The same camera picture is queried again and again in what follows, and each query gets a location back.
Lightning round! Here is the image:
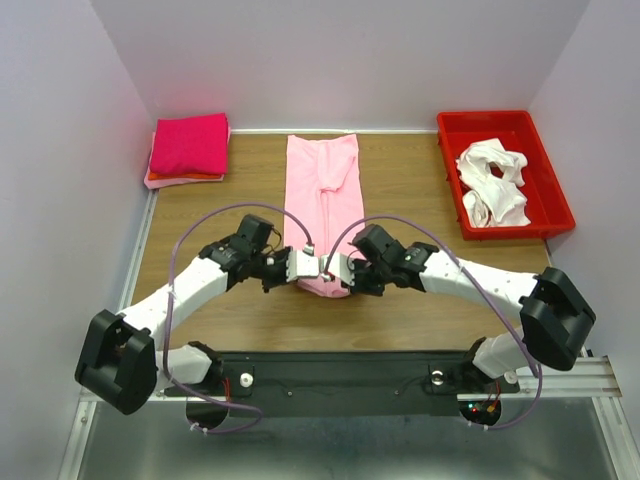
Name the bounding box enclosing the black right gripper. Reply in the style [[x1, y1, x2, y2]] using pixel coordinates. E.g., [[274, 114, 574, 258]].
[[341, 257, 391, 296]]

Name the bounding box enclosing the light pink t-shirt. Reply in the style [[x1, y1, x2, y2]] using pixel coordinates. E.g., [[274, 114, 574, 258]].
[[282, 132, 366, 300]]

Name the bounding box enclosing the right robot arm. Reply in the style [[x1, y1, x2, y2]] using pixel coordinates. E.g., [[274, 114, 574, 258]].
[[341, 225, 596, 390]]

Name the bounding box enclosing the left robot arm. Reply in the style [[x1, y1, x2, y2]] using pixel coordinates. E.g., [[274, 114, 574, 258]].
[[74, 214, 299, 415]]

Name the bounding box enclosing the folded magenta t-shirt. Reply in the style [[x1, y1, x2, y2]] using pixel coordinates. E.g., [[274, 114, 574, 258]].
[[149, 113, 230, 177]]

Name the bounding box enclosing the folded orange t-shirt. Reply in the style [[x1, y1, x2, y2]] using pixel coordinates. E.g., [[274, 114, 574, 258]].
[[146, 171, 224, 182]]

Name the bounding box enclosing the white crumpled t-shirt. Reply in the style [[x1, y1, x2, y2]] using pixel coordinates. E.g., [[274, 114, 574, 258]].
[[455, 138, 531, 228]]

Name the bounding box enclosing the red plastic bin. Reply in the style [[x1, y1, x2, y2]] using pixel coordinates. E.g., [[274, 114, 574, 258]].
[[437, 110, 576, 241]]

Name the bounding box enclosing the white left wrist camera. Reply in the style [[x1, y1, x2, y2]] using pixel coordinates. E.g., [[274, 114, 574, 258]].
[[286, 250, 320, 283]]

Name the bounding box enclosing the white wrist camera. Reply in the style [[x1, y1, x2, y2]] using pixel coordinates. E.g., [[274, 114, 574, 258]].
[[320, 253, 355, 288], [286, 250, 320, 283]]

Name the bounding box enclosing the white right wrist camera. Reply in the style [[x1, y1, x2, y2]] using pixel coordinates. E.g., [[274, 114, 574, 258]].
[[320, 253, 355, 288]]

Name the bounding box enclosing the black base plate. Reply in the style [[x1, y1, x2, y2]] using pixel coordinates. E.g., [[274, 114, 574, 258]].
[[195, 350, 519, 417]]

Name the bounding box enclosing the aluminium frame rail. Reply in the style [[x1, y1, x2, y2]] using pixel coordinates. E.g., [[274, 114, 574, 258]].
[[79, 355, 624, 401]]

